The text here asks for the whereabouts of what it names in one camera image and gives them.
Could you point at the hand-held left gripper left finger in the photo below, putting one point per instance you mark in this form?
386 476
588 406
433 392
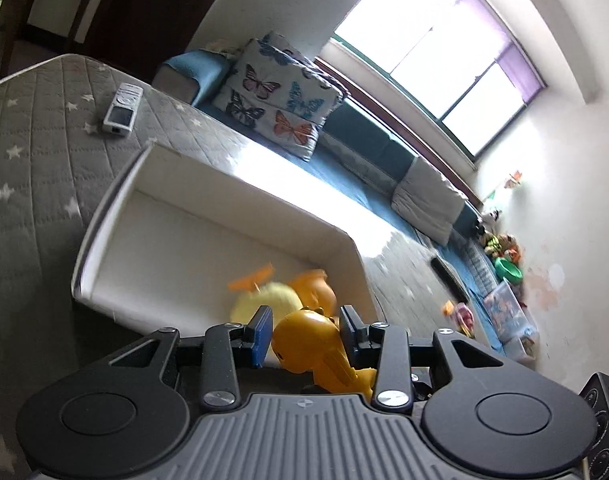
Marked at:
262 336

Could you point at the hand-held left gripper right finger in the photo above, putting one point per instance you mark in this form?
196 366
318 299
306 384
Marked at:
351 334

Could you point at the orange toy duck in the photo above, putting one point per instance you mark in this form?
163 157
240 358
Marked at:
309 347

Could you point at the white storage box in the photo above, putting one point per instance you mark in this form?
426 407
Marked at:
184 240

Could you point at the orange round toy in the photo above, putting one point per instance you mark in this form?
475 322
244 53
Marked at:
312 286

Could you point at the black remote control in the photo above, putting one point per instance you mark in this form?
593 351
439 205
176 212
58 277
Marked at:
447 276

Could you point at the pink toy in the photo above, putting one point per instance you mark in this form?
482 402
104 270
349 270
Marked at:
463 317

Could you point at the clear plastic storage bin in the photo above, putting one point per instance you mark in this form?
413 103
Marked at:
509 312

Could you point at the grey folded cushion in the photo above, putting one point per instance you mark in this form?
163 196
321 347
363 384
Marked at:
427 200

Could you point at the green plastic bowl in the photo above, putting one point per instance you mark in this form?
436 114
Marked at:
509 270

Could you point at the pile of plush toys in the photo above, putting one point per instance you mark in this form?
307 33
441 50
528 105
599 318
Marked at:
501 245

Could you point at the blue sofa bench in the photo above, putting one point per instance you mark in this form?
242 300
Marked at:
364 155

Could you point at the butterfly print pillow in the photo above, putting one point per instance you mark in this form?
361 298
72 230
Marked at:
279 95

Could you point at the white remote control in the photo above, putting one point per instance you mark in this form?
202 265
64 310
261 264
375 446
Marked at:
122 109

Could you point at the grey star-print quilted bed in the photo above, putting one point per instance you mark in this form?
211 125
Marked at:
44 175

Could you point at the blue cushion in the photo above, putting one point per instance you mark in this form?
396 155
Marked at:
194 72

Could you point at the window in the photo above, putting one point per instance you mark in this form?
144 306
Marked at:
434 45

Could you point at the purple window blind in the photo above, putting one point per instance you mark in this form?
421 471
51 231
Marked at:
521 72

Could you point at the dark wooden door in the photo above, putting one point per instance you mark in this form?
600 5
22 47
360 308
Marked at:
99 5

